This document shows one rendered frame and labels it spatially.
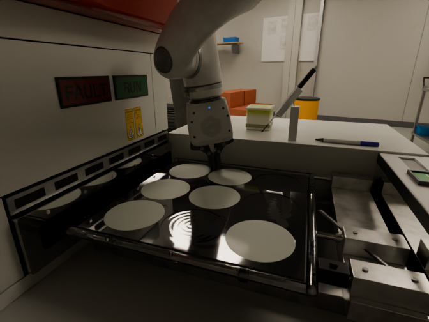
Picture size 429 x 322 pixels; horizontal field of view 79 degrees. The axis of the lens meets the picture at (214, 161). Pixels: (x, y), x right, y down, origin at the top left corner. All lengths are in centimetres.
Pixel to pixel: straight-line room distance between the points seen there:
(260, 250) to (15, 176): 35
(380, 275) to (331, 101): 645
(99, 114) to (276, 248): 39
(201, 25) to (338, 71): 630
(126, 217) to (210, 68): 33
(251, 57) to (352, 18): 233
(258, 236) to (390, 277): 16
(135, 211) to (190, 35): 32
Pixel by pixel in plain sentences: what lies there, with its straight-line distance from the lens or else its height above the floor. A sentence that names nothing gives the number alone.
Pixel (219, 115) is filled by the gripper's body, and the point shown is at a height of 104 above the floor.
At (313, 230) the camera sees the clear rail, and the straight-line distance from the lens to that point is 44.
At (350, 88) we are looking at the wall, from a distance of 672.
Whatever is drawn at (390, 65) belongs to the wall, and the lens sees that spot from 670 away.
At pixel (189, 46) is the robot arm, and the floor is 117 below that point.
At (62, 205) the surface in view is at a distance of 50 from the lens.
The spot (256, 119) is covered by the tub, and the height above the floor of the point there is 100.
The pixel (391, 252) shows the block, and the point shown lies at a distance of 45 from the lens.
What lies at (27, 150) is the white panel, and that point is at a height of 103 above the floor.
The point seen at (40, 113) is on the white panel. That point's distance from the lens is 47.
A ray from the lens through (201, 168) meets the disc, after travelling 66.
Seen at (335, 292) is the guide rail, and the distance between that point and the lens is 43.
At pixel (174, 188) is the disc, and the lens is 56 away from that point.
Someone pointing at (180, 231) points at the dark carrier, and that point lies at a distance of 42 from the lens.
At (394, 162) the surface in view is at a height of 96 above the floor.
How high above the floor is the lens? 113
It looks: 19 degrees down
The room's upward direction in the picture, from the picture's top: straight up
